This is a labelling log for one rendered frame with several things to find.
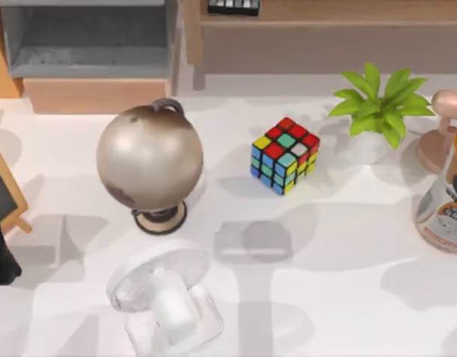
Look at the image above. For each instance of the black and white keyboard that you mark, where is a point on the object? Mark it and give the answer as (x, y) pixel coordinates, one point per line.
(234, 6)

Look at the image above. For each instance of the green plant in white pot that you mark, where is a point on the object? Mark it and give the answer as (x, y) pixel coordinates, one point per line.
(377, 108)

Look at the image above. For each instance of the multicoloured puzzle cube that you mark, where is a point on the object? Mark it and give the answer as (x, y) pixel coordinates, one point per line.
(284, 156)

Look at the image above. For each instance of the framed blackboard on wooden easel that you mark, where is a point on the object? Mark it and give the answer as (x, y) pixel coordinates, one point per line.
(5, 193)

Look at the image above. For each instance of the pale wooden drawer front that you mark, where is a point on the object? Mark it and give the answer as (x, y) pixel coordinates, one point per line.
(94, 94)

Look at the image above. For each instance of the beige globe on stand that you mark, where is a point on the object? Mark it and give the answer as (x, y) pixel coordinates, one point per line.
(146, 160)

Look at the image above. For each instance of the orange and white bottle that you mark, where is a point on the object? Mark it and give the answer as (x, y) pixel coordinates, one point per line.
(450, 201)

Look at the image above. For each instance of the white desk fan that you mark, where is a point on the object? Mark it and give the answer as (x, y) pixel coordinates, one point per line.
(165, 297)

